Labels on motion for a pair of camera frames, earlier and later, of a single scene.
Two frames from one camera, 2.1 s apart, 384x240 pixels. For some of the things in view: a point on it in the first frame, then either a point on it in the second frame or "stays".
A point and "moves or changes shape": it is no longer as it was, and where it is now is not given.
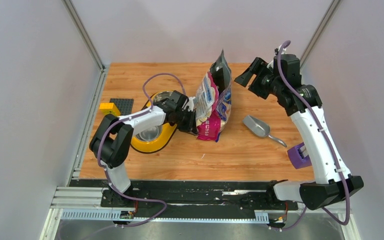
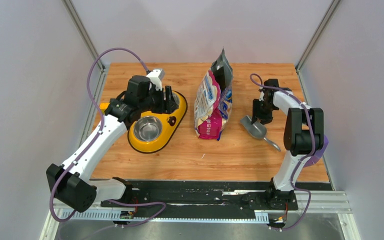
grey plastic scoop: [260, 128] moves or changes shape
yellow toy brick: [109, 108] stays
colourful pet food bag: [212, 103] stays
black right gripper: [258, 67] to [266, 118]
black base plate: [191, 196] stays
